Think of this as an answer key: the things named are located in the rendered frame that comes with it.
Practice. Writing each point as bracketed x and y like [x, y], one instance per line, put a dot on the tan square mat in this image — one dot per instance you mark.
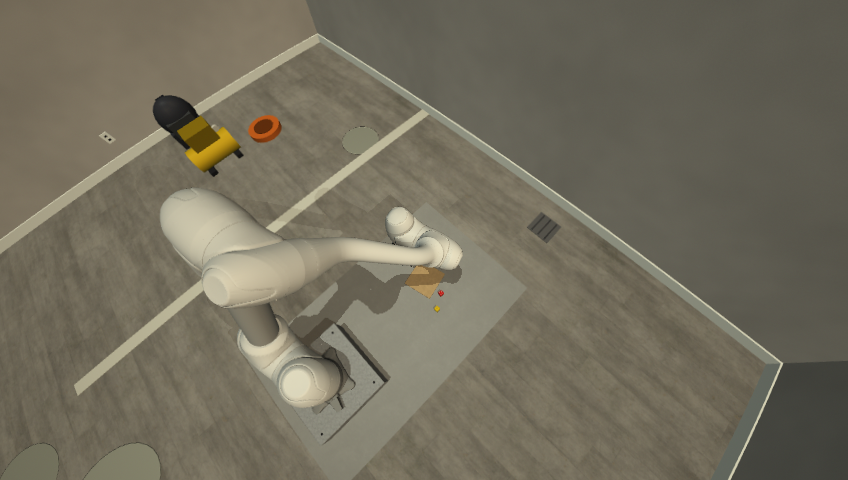
[425, 280]

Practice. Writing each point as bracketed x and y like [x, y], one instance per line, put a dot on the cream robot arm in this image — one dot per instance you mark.
[258, 267]

